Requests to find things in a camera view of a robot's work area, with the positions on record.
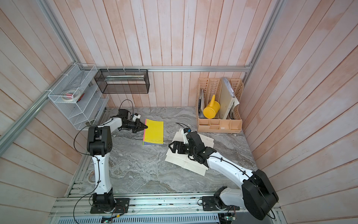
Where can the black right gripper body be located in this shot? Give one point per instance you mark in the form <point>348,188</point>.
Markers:
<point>192,152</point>

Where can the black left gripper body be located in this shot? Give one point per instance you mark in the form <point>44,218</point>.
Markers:
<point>130,124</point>

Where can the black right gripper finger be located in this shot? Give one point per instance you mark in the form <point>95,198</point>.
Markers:
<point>175,149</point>
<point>179,143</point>

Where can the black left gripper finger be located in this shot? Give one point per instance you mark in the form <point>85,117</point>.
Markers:
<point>139,128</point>
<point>139,123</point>

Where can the yellow cover notebook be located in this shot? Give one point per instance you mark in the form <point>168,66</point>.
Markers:
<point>155,131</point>

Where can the purple cover notebook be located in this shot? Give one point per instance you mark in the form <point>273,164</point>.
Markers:
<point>148,143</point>

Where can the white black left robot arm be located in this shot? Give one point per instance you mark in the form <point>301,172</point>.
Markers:
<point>99,146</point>

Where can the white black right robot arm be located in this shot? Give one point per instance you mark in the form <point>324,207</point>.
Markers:
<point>255,192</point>

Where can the open white lined notebook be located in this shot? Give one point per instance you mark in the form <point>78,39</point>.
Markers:
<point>182,160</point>

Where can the yellow plastic watering can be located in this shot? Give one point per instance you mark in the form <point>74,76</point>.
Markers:
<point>211,110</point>

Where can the grey book in organizer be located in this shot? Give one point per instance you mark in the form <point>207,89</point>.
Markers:
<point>201,104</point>

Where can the beige folder in organizer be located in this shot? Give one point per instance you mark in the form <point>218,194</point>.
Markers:
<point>228,100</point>

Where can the beige plastic desk organizer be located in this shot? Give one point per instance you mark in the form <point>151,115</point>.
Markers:
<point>213,86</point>

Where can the tape roll on shelf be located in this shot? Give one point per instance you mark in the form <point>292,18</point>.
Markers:
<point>71,95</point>

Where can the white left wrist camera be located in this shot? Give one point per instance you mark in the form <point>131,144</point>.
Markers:
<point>135,117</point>

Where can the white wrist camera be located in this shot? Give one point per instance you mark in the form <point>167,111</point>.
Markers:
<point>184,132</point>
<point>135,117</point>

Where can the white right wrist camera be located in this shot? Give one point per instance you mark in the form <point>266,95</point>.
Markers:
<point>184,132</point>

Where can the black mesh wall basket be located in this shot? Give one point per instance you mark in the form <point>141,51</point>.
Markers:
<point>123,81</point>

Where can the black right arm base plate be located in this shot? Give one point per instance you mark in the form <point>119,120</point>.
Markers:
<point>212,203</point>

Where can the white wire mesh shelf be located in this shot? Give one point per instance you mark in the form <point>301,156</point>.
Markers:
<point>91,104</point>

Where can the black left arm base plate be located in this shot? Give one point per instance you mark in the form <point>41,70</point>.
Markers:
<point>116,205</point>

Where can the horizontal aluminium wall rail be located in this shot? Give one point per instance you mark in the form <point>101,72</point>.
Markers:
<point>177,68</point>

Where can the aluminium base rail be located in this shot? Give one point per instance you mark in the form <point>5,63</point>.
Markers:
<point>139,204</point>

